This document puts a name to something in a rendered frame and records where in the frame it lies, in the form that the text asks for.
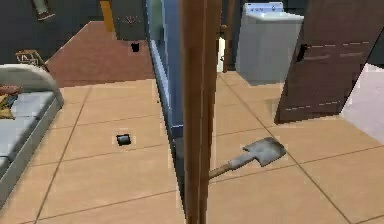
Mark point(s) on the brown wooden door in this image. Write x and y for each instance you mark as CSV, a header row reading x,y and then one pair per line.
x,y
196,110

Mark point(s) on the small black box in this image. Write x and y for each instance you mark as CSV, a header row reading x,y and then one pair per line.
x,y
123,139

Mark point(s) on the grey metal shovel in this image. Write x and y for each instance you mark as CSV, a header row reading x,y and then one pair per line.
x,y
263,151

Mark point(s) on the small black object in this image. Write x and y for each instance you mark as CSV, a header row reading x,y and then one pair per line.
x,y
135,47

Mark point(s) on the white washing machine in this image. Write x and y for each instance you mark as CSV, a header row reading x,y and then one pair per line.
x,y
266,46

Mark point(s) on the dark grey cabinet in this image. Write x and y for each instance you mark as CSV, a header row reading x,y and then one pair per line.
x,y
130,20

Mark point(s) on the dark brown room door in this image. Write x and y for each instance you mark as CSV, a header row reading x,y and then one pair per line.
x,y
326,63

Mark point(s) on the grey sofa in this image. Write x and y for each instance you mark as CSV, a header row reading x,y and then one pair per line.
x,y
23,113

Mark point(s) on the brown wooden stool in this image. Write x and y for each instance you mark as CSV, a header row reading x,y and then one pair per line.
x,y
30,57

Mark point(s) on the brown yellow cushion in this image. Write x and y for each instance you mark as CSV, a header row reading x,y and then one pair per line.
x,y
7,100

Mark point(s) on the orange post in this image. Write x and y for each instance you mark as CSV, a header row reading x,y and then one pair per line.
x,y
107,15

